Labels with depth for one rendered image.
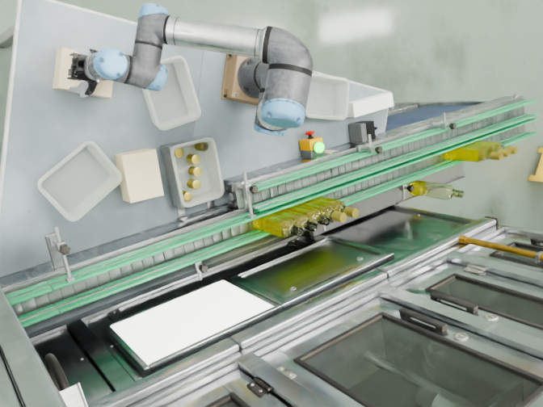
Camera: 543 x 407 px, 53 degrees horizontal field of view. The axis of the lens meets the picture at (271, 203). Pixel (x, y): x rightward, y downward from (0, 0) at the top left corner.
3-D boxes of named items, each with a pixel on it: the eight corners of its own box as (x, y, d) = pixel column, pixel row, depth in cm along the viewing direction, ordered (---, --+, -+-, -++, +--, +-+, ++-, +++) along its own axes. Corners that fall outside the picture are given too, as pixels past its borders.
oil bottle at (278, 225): (253, 228, 201) (287, 240, 183) (250, 215, 199) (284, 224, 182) (266, 224, 204) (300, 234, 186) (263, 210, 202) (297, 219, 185)
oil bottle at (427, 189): (410, 195, 247) (458, 202, 225) (409, 182, 245) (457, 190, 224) (418, 191, 249) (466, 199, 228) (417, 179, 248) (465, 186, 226)
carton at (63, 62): (56, 49, 166) (62, 47, 160) (108, 60, 175) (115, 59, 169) (52, 88, 167) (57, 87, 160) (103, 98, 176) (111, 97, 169)
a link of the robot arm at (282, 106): (292, 98, 191) (316, 69, 137) (284, 139, 192) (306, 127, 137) (258, 91, 190) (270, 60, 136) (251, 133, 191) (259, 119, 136)
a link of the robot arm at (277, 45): (319, 24, 135) (132, -3, 140) (312, 68, 136) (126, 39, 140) (320, 36, 147) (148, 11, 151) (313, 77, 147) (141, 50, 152)
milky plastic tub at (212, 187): (173, 206, 195) (183, 209, 188) (159, 145, 189) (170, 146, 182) (214, 193, 204) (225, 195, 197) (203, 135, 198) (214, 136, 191)
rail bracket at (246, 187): (238, 215, 196) (256, 220, 186) (229, 170, 191) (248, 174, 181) (245, 212, 197) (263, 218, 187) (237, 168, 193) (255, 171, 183)
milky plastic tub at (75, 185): (27, 181, 168) (33, 184, 161) (83, 136, 176) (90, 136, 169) (65, 220, 176) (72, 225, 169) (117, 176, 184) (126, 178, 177)
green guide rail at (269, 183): (245, 189, 196) (256, 192, 189) (244, 186, 196) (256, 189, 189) (523, 102, 285) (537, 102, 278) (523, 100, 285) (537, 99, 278)
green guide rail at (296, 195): (248, 208, 198) (259, 211, 191) (247, 206, 198) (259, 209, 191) (523, 115, 287) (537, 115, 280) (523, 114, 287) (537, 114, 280)
